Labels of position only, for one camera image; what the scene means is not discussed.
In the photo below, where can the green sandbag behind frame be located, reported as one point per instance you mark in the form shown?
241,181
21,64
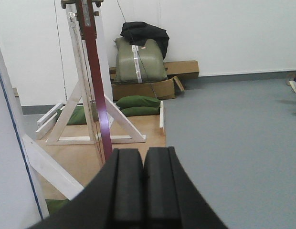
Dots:
78,116

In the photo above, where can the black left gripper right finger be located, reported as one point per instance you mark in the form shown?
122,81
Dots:
172,200

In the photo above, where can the open cardboard box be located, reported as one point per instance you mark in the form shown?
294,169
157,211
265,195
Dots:
161,90

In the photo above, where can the white left rail plank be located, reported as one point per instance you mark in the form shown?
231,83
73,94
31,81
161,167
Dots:
49,114

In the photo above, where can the white wooden edge rail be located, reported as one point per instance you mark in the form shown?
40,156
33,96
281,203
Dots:
161,117

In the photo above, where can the green sandbag near camera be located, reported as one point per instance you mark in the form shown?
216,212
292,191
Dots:
54,205

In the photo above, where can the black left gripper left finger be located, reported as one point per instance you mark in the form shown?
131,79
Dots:
112,200

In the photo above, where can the black cloth on bag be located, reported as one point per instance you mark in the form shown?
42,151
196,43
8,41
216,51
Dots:
138,32

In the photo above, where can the lower green sandbag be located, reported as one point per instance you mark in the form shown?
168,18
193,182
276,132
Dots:
139,111

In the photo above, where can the white wooden door frame stand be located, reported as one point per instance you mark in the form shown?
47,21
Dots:
80,103

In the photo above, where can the brown wooden door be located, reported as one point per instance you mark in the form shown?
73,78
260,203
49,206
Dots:
86,19

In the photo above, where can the olive green large bag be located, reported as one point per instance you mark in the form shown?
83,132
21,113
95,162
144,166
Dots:
128,54

